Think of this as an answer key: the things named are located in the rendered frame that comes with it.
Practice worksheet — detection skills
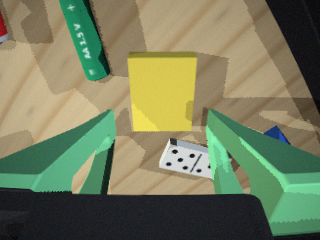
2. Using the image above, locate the red battery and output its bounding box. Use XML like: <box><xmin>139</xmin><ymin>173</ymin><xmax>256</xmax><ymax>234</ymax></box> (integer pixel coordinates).
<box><xmin>0</xmin><ymin>10</ymin><xmax>9</xmax><ymax>44</ymax></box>

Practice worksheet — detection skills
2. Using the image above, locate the yellow block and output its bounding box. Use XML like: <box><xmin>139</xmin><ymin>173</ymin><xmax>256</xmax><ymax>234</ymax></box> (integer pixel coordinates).
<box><xmin>128</xmin><ymin>52</ymin><xmax>197</xmax><ymax>131</ymax></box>

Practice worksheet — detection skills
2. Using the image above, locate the blue battery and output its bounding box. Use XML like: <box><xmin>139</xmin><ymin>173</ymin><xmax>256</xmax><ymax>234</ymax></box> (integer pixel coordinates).
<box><xmin>263</xmin><ymin>125</ymin><xmax>291</xmax><ymax>145</ymax></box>

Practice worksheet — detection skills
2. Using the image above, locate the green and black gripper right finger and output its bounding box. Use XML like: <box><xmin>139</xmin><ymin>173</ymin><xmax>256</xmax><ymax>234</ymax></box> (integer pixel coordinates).
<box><xmin>206</xmin><ymin>109</ymin><xmax>320</xmax><ymax>236</ymax></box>

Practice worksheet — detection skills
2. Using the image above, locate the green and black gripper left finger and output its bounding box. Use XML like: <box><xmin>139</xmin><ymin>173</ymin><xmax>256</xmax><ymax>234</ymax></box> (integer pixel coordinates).
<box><xmin>0</xmin><ymin>109</ymin><xmax>116</xmax><ymax>194</ymax></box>

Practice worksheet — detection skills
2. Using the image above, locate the white domino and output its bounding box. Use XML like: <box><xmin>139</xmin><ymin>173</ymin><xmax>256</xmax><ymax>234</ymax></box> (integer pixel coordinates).
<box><xmin>159</xmin><ymin>138</ymin><xmax>213</xmax><ymax>179</ymax></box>

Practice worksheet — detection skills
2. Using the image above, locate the green aa battery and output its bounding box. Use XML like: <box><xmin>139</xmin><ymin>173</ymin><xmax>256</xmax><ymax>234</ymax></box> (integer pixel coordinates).
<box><xmin>59</xmin><ymin>0</ymin><xmax>110</xmax><ymax>81</ymax></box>

